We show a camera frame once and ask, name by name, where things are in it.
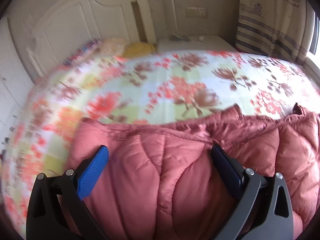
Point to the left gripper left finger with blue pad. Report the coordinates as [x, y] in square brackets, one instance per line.
[56, 207]

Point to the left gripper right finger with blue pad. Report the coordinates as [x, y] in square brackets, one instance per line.
[263, 205]

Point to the pink quilted jacket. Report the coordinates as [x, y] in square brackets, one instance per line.
[160, 182]

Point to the floral bed sheet mattress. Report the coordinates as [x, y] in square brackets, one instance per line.
[154, 89]

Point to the white wardrobe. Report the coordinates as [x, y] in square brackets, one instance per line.
[15, 82]

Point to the colourful embroidered pillow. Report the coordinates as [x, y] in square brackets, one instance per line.
[82, 52]

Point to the white bedside table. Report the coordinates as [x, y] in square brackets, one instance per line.
[208, 42]

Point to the beige fluffy pillow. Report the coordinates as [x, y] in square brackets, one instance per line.
[114, 46]

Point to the yellow pillow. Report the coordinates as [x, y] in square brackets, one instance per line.
[139, 49]

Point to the silver vertical lamp pole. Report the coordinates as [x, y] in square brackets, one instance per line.
[175, 35]

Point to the dark framed window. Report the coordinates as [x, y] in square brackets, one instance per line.
[314, 49]

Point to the white wooden headboard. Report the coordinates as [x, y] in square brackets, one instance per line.
[45, 32]

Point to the patterned beige curtain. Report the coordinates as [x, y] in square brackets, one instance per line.
[282, 29]

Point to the wall power socket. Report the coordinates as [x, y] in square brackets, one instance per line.
[196, 12]

